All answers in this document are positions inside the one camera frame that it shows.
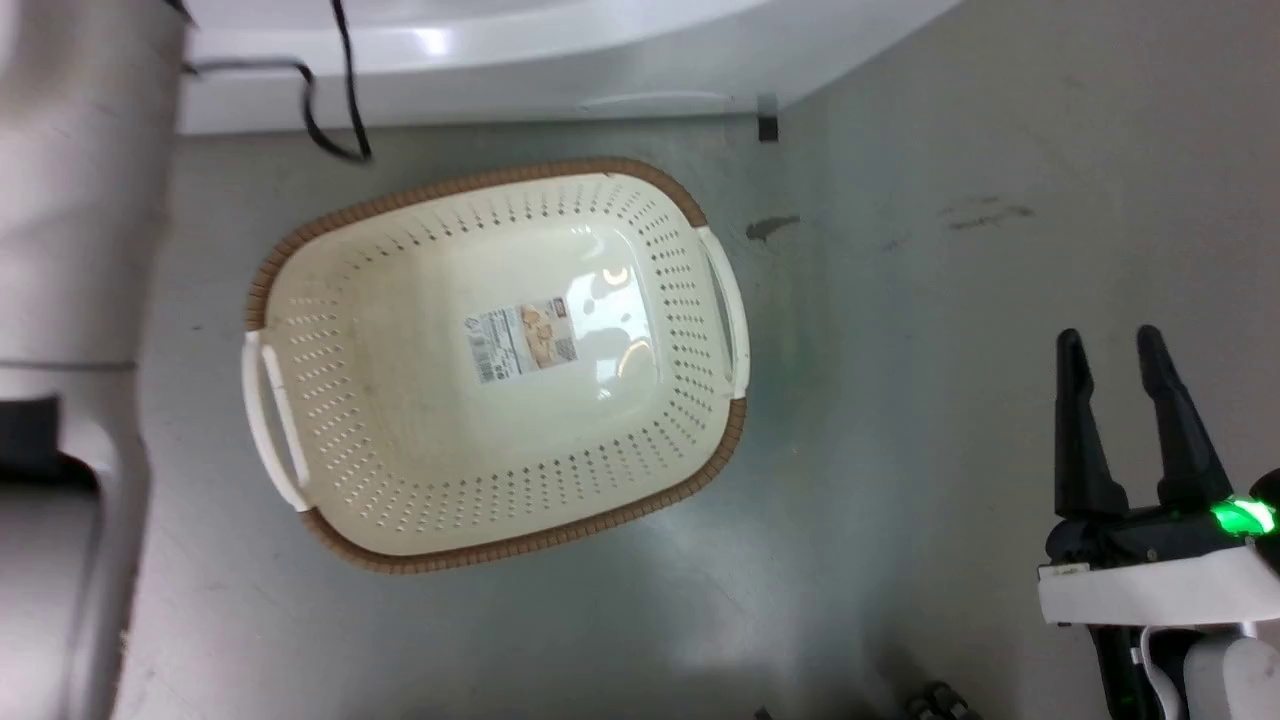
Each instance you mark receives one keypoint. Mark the black washing machine foot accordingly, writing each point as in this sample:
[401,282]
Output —
[768,118]

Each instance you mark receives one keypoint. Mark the cream perforated laundry basket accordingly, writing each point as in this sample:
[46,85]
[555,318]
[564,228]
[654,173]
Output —
[400,420]

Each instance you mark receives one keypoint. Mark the printed product label sticker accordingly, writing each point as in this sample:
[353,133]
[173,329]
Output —
[522,340]

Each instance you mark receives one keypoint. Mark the white washing machine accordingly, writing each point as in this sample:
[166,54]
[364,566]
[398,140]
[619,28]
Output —
[560,70]

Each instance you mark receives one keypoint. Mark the dark robot base part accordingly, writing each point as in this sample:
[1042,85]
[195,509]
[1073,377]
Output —
[938,702]

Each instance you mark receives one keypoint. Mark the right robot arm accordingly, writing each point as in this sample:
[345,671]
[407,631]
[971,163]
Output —
[1235,680]

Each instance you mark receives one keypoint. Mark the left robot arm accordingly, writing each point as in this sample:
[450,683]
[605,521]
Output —
[70,250]

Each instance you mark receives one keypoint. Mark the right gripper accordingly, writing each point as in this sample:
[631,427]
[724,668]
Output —
[1150,585]

